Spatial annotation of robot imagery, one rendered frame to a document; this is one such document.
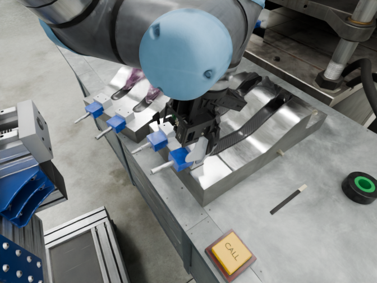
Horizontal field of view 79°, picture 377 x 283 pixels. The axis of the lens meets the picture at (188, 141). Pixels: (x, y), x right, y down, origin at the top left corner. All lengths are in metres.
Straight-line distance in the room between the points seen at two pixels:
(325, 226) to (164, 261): 0.93
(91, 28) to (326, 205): 0.64
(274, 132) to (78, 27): 0.53
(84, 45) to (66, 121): 1.96
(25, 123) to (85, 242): 0.79
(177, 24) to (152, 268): 1.30
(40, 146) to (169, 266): 0.98
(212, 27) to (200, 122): 0.21
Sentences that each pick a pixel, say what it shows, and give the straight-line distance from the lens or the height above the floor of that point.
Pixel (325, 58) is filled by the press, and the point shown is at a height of 0.79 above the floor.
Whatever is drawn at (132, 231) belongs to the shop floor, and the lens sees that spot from 1.48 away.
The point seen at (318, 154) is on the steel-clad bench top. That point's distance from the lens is 0.81.
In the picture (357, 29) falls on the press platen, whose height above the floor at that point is 1.03.
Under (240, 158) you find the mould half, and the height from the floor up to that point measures 0.89.
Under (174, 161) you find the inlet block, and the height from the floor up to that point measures 0.94.
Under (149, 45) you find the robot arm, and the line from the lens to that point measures 0.21.
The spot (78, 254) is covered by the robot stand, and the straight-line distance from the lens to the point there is 1.29.
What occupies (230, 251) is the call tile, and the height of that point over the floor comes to 0.84.
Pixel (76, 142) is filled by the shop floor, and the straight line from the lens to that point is 2.01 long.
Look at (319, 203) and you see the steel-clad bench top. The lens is 0.70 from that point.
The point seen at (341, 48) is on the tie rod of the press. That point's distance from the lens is 1.06.
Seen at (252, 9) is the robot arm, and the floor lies 1.25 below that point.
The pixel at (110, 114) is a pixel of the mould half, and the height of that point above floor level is 0.85.
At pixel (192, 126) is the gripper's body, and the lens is 0.39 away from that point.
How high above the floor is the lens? 1.35
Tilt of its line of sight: 48 degrees down
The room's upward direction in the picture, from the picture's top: straight up
